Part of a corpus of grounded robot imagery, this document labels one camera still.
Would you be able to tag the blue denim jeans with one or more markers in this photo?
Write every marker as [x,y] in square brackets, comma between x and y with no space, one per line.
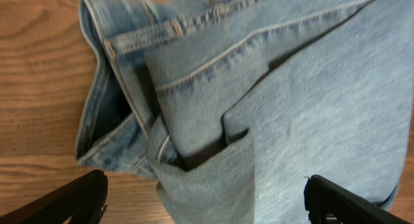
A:
[230,104]

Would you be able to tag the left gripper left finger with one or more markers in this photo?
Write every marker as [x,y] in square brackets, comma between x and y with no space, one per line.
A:
[79,201]

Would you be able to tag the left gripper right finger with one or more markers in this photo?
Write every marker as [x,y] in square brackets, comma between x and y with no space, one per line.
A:
[329,203]

